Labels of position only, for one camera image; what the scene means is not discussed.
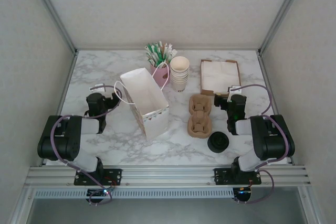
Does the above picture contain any black plastic cup lid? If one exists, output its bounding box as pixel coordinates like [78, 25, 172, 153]
[207, 140, 229, 154]
[208, 131, 229, 148]

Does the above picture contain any cartoon animal paper gift bag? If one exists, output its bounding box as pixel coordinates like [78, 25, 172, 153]
[114, 62, 170, 142]

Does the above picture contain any brown cardboard napkin tray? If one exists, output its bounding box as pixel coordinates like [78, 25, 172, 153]
[199, 58, 242, 97]

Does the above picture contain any pink straw holder cup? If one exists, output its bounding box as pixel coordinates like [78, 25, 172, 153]
[149, 61, 171, 88]

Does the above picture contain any white wrapped straw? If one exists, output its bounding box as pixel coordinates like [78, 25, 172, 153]
[156, 40, 164, 62]
[167, 43, 177, 61]

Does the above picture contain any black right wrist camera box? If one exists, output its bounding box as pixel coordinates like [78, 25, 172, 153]
[230, 94, 247, 113]

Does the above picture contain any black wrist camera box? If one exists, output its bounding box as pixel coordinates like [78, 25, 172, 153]
[230, 94, 247, 113]
[86, 92, 105, 112]

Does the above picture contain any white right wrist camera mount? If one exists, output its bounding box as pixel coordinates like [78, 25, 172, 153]
[227, 85, 242, 103]

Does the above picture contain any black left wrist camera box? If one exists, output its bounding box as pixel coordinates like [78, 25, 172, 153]
[86, 92, 105, 112]

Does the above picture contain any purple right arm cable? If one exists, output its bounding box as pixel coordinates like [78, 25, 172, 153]
[230, 84, 291, 205]

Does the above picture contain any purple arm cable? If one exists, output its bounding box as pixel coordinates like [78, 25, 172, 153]
[230, 84, 291, 205]
[50, 84, 123, 206]

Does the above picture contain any aluminium table edge rail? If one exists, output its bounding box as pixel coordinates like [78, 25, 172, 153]
[56, 50, 79, 116]
[257, 50, 279, 116]

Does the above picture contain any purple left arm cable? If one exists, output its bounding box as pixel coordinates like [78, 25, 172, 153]
[50, 84, 123, 206]

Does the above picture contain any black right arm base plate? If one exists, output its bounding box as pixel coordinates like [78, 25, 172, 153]
[214, 167, 263, 186]

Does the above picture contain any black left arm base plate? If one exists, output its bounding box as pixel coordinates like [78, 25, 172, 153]
[73, 168, 123, 186]

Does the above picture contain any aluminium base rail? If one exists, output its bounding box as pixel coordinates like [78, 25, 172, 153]
[25, 165, 312, 188]

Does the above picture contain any grey slotted cable duct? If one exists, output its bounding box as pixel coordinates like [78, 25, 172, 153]
[34, 188, 235, 199]

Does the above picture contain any aluminium frame post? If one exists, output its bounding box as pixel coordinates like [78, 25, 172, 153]
[258, 0, 309, 54]
[27, 0, 78, 54]

